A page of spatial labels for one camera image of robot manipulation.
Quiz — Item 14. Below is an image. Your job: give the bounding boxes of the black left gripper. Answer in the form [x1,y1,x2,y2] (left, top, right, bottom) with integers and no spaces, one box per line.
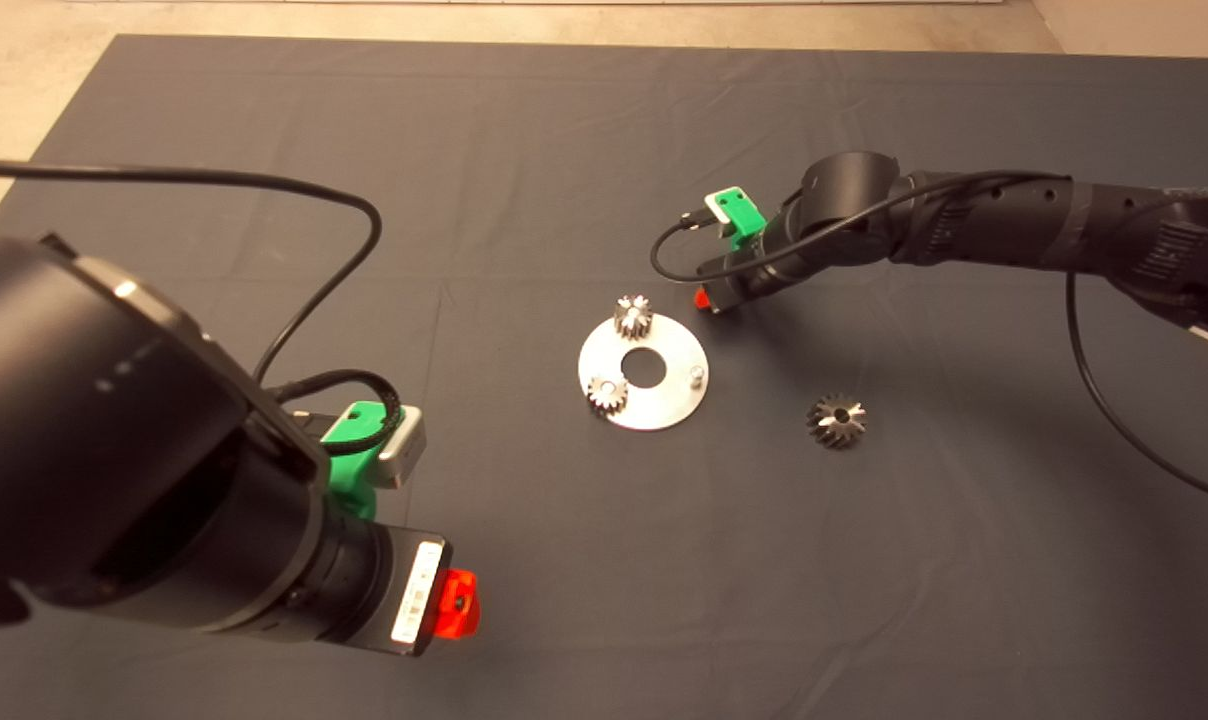
[357,522,481,658]

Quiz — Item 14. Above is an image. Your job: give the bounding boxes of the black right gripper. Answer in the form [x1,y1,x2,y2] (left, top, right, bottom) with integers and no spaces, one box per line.
[693,252,777,314]

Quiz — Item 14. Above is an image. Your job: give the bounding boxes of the large steel gear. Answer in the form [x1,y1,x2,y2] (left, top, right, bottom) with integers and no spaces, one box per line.
[806,393,868,449]

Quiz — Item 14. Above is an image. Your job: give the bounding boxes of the small shiny steel gear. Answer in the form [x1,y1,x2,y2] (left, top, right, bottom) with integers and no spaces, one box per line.
[586,375,630,417]
[614,294,655,339]

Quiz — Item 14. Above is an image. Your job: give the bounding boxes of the round metal plate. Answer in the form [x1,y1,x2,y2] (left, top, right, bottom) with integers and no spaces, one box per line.
[578,314,710,432]

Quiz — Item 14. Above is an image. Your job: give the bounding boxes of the dark grey table cloth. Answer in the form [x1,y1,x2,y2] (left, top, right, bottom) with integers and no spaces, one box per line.
[0,36,1208,720]

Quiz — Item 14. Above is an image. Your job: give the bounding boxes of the green right camera mount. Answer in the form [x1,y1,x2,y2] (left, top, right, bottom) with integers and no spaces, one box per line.
[714,186,768,249]

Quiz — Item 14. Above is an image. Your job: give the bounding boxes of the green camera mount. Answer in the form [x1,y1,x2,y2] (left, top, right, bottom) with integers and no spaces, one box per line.
[714,186,768,249]
[321,401,397,521]

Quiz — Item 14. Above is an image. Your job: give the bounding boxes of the silver left camera box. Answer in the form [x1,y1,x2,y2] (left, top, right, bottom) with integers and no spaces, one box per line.
[369,403,427,491]

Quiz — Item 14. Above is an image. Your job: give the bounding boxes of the green left camera mount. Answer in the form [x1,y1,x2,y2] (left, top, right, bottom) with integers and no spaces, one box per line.
[321,401,397,521]

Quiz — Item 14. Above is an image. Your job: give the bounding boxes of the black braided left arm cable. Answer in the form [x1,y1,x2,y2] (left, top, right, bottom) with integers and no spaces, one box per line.
[269,370,405,458]

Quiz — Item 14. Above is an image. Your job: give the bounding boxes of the black right camera cable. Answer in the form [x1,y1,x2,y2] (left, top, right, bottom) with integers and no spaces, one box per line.
[650,170,1208,508]

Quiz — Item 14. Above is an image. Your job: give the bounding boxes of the black camera cable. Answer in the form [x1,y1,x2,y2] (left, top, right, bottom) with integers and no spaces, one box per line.
[0,158,383,386]
[650,170,1208,508]

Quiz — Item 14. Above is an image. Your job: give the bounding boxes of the black left camera cable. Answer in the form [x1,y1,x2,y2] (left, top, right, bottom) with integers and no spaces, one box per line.
[0,158,383,386]

